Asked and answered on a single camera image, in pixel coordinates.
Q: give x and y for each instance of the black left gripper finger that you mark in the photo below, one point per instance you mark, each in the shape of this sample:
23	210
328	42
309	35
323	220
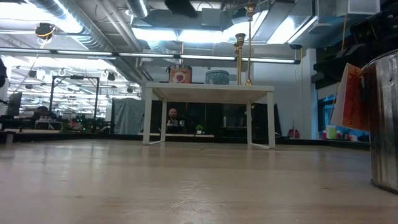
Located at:
180	6

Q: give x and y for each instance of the candle tin with orange label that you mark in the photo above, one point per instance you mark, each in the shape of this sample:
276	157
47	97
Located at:
179	76

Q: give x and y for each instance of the tall brass candlestick holder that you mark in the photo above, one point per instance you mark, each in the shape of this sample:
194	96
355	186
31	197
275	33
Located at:
250	7

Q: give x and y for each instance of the short brass candlestick holder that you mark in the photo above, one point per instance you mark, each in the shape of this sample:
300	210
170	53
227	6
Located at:
239	62

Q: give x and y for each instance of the silver ribbed candle tin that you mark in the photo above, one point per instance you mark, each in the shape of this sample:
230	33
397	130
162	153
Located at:
385	124

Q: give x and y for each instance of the long ceiling light tube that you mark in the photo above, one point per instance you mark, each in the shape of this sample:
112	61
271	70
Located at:
146	55

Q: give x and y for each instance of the orange white paper tag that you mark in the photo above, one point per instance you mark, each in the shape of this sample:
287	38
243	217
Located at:
351	102

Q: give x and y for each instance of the blue patterned tin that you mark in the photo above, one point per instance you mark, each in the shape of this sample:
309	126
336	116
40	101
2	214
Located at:
217	77

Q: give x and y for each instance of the small white shelf table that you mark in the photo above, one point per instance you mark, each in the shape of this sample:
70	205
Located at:
208	93

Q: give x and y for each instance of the seated person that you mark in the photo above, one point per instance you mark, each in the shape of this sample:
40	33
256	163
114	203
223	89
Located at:
173	113

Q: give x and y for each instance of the green cup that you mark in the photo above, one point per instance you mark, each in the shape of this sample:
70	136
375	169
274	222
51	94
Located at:
331	132

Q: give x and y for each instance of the grey cloth cover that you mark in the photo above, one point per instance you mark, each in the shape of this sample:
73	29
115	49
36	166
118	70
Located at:
127	116

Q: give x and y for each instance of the small green potted plant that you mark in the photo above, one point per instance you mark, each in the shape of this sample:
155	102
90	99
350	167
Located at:
199	127

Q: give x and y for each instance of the red object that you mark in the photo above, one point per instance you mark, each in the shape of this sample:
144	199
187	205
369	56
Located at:
293	133

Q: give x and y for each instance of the dark computer monitor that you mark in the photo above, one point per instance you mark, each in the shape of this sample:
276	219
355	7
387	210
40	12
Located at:
15	104

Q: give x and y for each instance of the round silver air duct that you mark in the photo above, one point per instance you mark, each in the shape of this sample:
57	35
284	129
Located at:
138	7

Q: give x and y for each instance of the black metal frame rig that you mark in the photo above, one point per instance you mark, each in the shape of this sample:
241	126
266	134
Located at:
51	99

